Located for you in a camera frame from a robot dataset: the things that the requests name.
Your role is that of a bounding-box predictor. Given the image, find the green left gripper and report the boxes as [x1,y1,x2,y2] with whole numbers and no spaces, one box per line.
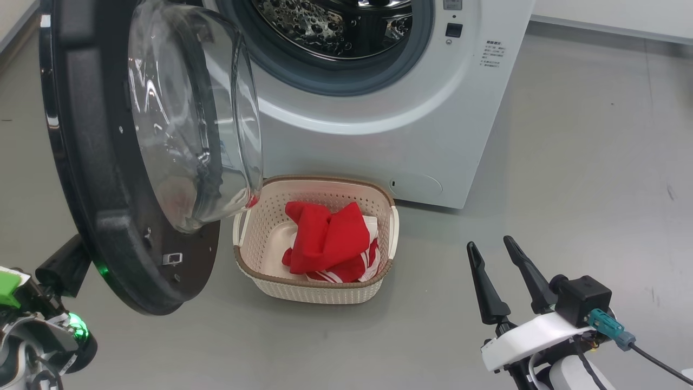
[0,265,30,309]

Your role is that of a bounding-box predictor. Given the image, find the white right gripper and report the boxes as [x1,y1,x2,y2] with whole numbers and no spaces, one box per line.
[467,236,596,373]

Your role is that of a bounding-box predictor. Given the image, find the black round glass washer door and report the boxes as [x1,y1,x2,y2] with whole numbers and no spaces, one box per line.
[39,0,264,316]

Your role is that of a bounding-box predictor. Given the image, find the red white-striped garment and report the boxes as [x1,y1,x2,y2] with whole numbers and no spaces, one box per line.
[282,201,381,284]

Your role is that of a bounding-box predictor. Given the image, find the cream perforated laundry basket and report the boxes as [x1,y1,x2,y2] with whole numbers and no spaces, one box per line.
[233,175,400,304]

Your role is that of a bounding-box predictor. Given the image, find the small black text sticker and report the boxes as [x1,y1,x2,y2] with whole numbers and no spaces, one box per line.
[479,39,507,69]

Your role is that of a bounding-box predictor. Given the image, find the teal plug camera cable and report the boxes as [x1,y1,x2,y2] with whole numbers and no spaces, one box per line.
[589,309,693,386]

